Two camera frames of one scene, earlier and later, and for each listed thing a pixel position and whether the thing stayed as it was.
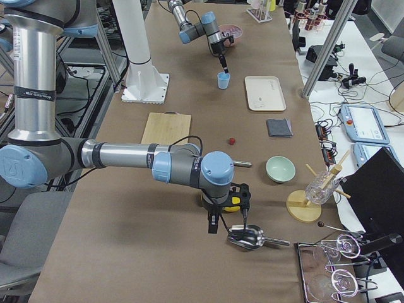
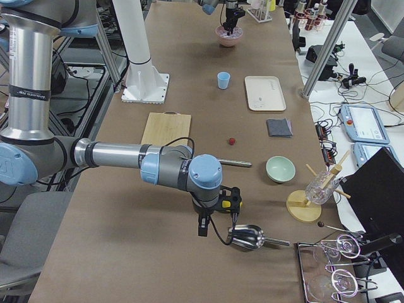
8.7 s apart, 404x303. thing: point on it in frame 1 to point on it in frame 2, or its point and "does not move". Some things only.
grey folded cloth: [279, 128] does not move
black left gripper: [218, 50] to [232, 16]
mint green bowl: [280, 169] does not move
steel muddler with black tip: [240, 163] does not move
